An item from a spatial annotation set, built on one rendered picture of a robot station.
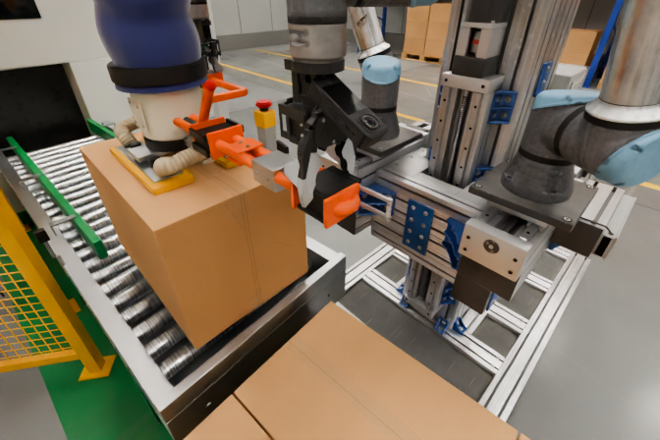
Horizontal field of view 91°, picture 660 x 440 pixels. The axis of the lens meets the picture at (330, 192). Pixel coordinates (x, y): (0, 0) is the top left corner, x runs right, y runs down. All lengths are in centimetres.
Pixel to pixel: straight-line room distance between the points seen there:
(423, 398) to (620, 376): 122
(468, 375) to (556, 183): 88
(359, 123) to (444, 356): 123
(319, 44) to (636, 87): 50
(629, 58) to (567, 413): 145
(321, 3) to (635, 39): 47
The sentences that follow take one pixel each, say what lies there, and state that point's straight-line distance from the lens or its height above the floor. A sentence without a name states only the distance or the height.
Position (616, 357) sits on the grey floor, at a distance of 215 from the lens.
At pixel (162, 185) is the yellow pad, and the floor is 105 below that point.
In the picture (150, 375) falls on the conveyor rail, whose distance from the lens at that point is 108.
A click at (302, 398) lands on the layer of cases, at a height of 54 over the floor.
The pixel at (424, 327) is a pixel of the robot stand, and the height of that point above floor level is 21.
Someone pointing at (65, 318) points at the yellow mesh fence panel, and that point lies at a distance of 169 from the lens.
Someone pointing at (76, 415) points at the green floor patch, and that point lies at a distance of 188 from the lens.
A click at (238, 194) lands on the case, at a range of 80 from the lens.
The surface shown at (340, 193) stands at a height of 119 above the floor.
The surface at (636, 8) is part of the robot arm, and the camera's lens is 69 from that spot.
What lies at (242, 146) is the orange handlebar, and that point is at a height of 118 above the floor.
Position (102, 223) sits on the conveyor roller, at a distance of 183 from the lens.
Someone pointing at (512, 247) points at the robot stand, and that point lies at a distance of 79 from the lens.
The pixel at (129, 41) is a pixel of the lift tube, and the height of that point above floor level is 135.
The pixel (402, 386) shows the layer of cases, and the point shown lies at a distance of 103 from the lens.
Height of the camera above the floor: 144
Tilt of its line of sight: 32 degrees down
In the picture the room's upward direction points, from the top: straight up
